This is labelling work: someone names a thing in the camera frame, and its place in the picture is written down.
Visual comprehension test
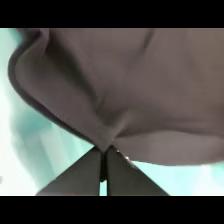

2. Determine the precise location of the grey garment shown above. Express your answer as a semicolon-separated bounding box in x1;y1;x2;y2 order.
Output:
7;28;224;167

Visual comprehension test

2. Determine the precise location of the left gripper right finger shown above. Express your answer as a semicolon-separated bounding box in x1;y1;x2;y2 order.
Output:
105;145;169;197

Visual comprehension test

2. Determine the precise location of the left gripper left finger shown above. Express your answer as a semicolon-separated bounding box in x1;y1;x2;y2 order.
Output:
35;146;103;197

